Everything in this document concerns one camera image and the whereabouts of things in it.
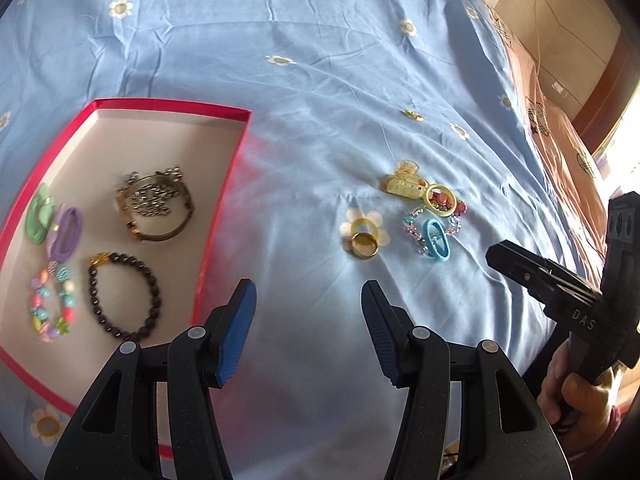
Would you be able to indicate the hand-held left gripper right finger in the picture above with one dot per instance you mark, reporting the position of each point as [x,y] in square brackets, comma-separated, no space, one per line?
[382,330]

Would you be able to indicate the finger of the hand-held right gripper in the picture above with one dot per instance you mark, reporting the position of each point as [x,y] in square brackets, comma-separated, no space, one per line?
[520,265]

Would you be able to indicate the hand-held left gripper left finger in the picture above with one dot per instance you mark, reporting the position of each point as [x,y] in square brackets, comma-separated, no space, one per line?
[235,330]

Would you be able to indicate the gold watch bangle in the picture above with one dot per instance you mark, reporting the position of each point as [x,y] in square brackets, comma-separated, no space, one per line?
[150,236]

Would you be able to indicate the purple hair clip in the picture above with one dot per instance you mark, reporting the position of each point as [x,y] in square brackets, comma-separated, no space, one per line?
[65,235]

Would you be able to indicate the red shallow box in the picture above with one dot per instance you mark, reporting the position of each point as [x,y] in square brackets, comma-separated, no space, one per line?
[150,150]

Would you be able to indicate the green bow hair clip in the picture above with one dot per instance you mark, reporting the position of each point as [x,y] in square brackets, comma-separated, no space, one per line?
[39,215]

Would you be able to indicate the person's right hand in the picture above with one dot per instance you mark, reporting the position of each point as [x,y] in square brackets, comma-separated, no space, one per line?
[580,405]

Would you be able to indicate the pink printed blanket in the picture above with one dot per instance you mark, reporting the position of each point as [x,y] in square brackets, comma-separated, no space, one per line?
[560,150]

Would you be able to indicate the gold hair claw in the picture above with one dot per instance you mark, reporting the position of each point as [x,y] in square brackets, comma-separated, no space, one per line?
[402,187]

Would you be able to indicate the blue flowered bedsheet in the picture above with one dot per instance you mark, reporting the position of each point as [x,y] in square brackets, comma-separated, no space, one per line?
[325,110]

